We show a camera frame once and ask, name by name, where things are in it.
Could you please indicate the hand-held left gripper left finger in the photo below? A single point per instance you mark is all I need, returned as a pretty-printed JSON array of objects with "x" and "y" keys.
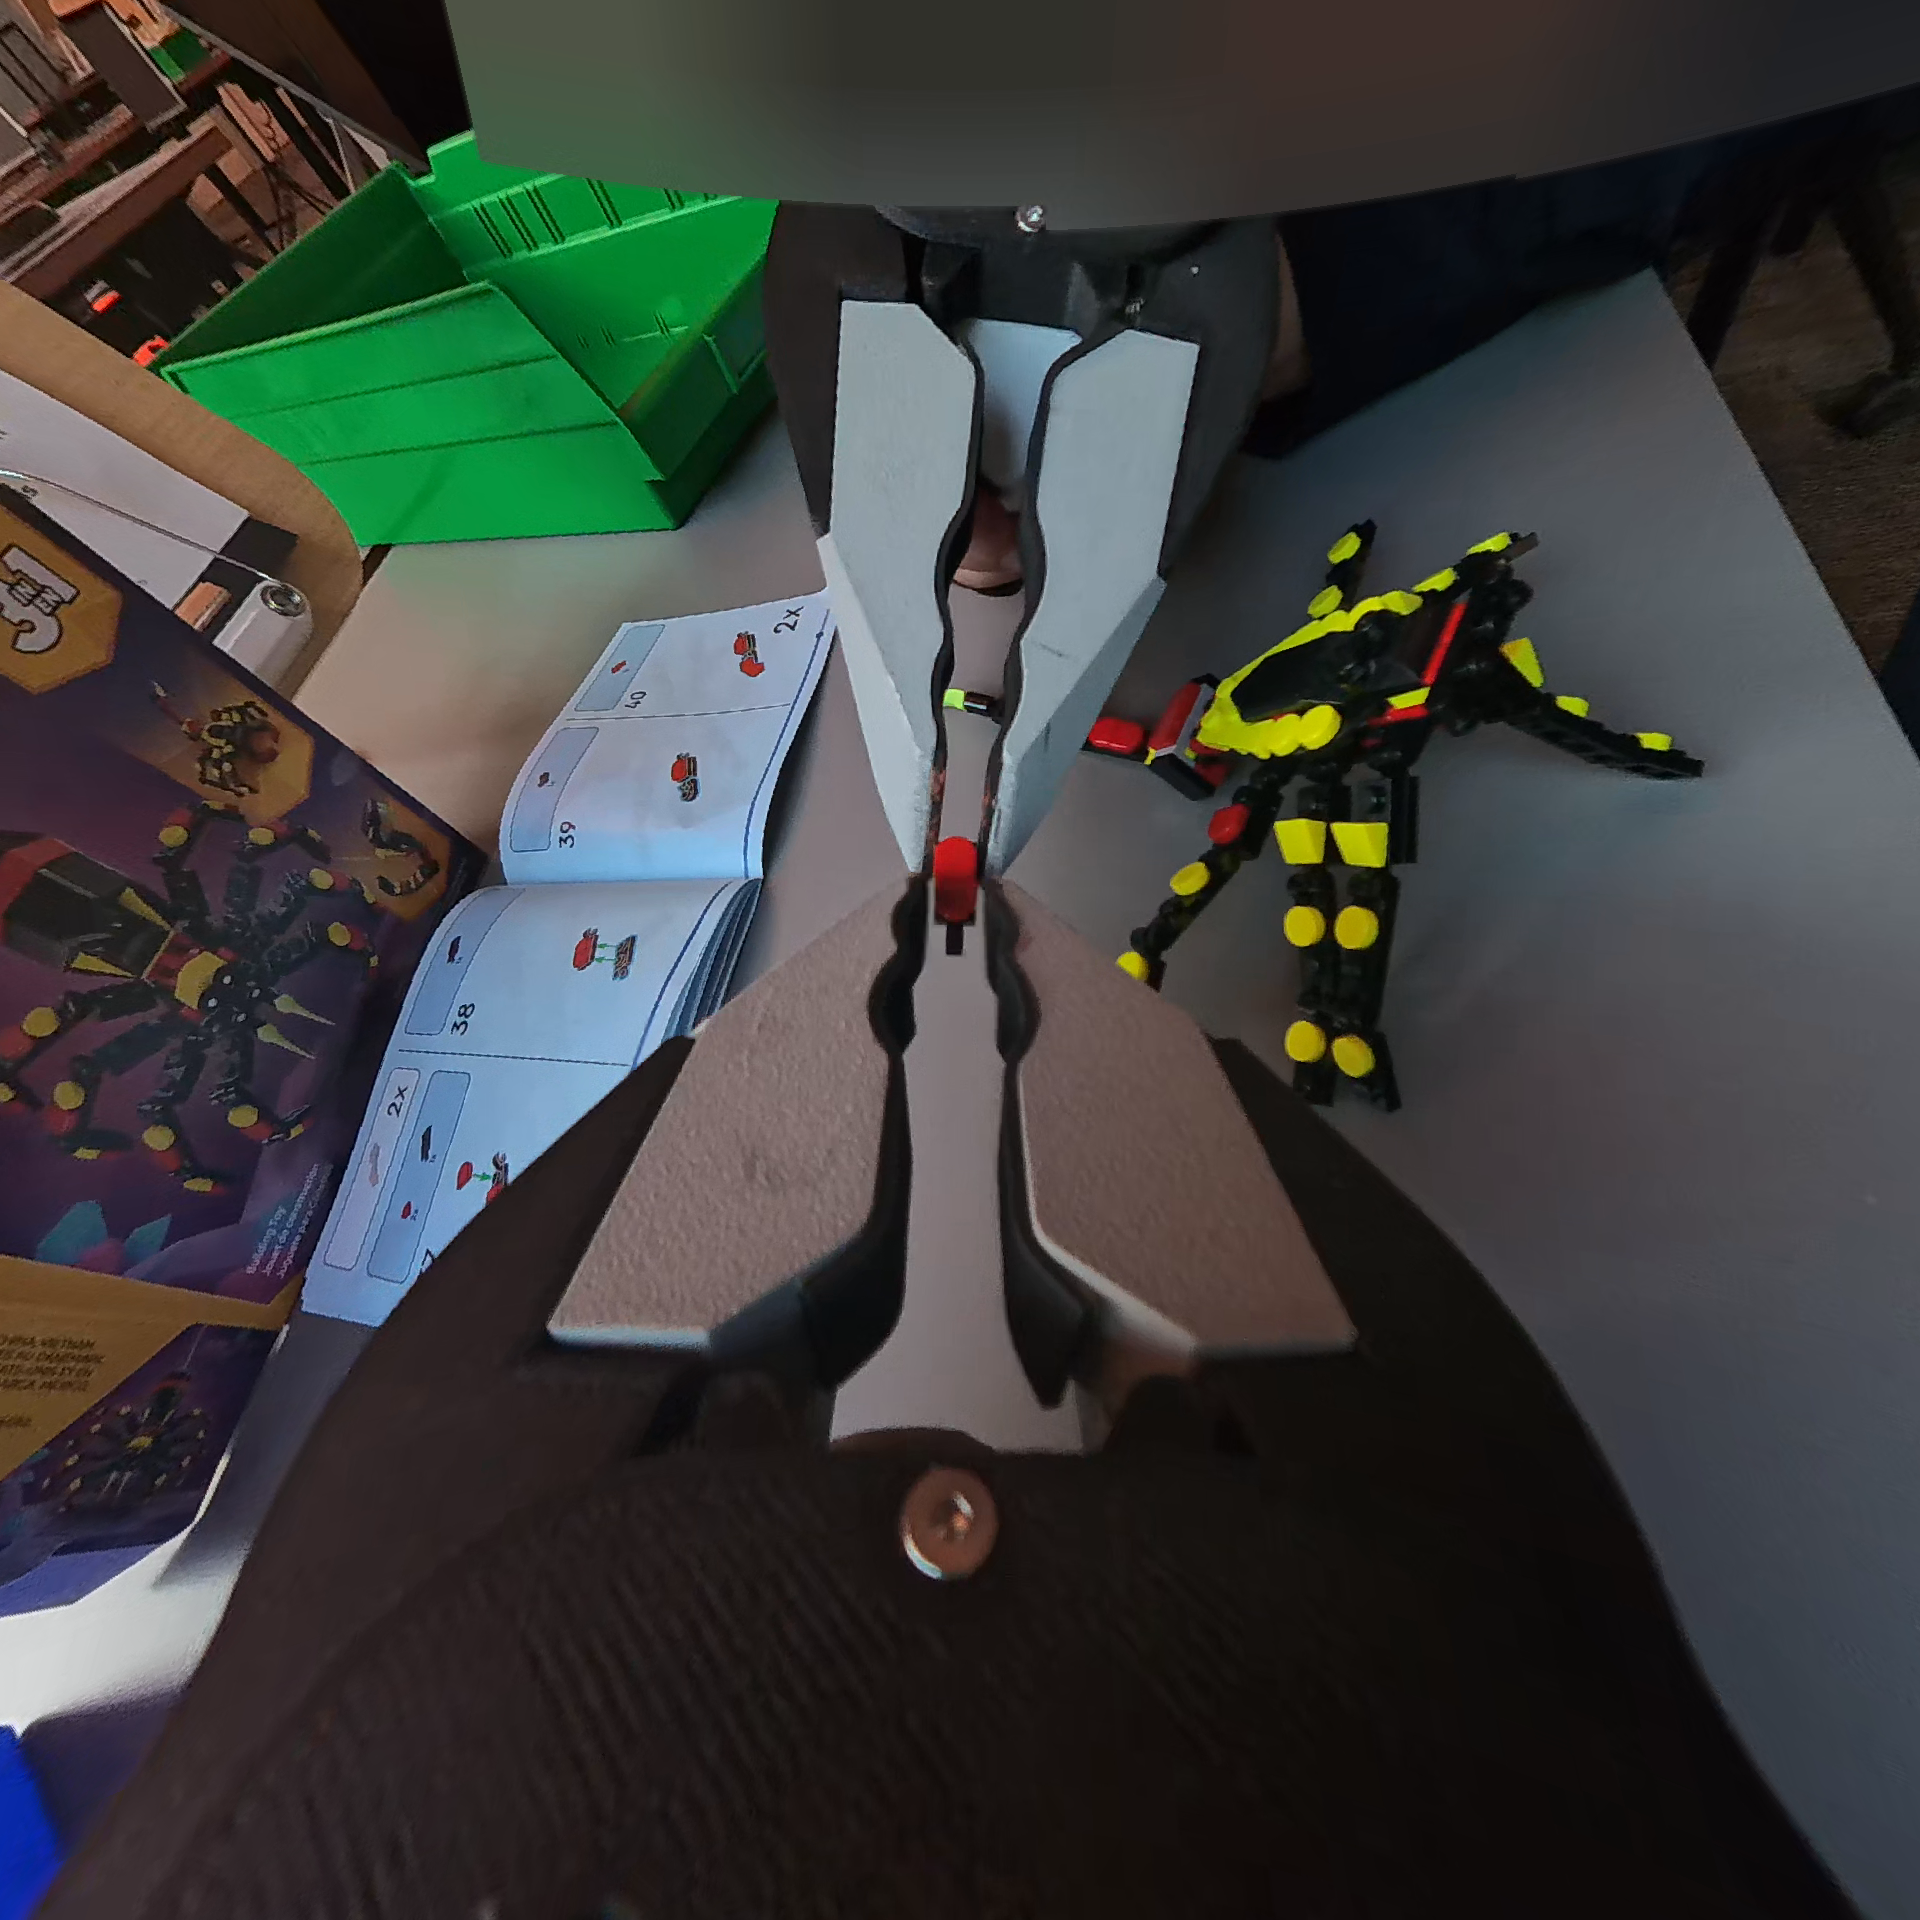
[{"x": 721, "y": 1184}]

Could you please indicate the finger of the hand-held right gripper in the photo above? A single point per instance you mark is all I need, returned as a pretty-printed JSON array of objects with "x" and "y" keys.
[
  {"x": 892, "y": 495},
  {"x": 1117, "y": 511}
]

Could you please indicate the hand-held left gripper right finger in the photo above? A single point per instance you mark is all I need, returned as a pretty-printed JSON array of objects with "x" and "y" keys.
[{"x": 1184, "y": 1201}]

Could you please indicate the small red lego piece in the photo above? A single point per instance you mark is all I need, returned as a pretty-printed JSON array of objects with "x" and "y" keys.
[{"x": 954, "y": 873}]

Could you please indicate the small black yellow-tipped lego piece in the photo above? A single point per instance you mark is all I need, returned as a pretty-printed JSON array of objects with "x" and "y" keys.
[{"x": 973, "y": 701}]

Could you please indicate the red lego brick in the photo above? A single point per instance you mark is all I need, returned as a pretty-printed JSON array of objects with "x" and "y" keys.
[{"x": 1115, "y": 733}]

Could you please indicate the lego instruction booklet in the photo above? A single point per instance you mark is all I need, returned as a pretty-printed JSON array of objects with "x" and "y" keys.
[{"x": 599, "y": 961}]

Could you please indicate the black yellow lego spider model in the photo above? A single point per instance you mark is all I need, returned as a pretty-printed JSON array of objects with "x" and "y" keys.
[{"x": 1319, "y": 675}]

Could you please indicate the purple lego set box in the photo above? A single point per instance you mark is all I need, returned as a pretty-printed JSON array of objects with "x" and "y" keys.
[{"x": 225, "y": 931}]

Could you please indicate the person's right hand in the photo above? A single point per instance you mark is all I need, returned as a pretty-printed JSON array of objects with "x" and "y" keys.
[{"x": 992, "y": 541}]

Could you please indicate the person's dark clothing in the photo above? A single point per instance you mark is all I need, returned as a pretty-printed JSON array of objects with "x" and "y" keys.
[{"x": 1469, "y": 299}]

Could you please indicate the green plastic storage bin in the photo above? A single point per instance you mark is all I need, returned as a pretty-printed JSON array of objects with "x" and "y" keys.
[{"x": 451, "y": 434}]

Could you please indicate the brown cardboard box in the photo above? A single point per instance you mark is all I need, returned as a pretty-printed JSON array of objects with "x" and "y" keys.
[{"x": 322, "y": 524}]

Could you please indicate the white cylindrical tube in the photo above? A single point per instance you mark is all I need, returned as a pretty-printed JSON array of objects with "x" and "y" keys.
[{"x": 272, "y": 623}]

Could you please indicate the white paper sheet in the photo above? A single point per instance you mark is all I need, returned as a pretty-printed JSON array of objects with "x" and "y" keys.
[{"x": 136, "y": 480}]

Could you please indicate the wooden shelf rack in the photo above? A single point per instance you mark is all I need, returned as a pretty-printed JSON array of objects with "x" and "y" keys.
[{"x": 136, "y": 135}]

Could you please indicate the blue plastic storage bin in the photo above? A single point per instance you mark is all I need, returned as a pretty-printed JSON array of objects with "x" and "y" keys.
[{"x": 19, "y": 1829}]

